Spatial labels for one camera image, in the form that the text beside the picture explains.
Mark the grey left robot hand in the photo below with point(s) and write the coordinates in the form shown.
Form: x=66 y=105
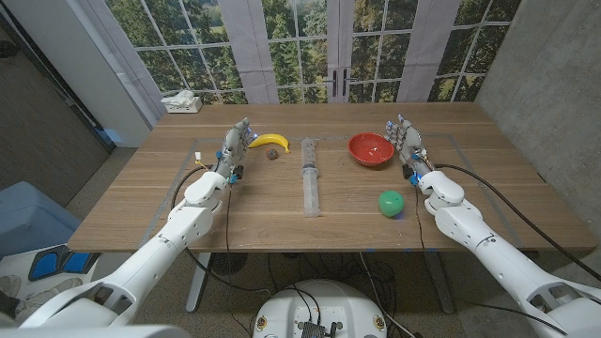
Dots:
x=232 y=150

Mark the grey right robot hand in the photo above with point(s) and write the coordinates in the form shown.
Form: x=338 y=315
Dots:
x=411 y=143

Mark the large clear plastic syringe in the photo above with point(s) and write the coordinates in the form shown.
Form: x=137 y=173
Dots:
x=311 y=188

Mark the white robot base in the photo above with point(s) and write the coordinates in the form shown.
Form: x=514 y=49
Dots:
x=319 y=310

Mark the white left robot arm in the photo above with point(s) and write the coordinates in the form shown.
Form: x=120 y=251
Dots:
x=141 y=267

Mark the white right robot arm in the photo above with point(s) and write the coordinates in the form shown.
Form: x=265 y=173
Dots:
x=507 y=267

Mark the yellow banana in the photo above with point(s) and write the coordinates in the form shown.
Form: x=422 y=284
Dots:
x=272 y=139

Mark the green apple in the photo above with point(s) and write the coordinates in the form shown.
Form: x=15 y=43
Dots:
x=391 y=204

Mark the small brown ball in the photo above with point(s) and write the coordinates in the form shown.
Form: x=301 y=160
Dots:
x=272 y=154

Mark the red bowl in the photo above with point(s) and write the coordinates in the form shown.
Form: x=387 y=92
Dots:
x=371 y=150

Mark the white tissue box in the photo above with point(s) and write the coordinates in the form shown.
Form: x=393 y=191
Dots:
x=184 y=105

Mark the printed window backdrop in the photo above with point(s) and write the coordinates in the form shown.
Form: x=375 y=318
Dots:
x=291 y=56

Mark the white table leg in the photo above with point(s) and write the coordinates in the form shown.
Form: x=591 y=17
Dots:
x=197 y=286

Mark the grey table leg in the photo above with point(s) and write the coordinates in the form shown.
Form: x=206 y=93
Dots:
x=441 y=286

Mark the blue plastic bin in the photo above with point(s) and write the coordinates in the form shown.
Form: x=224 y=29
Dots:
x=33 y=216

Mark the white device with blue pads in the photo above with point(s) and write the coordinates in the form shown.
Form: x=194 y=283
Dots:
x=47 y=265

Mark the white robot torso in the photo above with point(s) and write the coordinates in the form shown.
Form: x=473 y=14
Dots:
x=94 y=332

